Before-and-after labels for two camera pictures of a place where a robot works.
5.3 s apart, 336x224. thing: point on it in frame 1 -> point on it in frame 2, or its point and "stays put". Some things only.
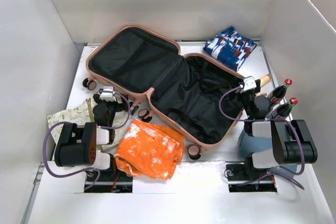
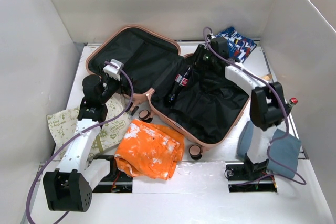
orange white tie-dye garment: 147,150 stays put
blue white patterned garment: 230,48 stays put
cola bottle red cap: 293,100 stays put
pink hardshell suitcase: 196,98 stays put
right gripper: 258,82 -> 197,60
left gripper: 120,106 -> 105,76
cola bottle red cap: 289,82 -> 181,82
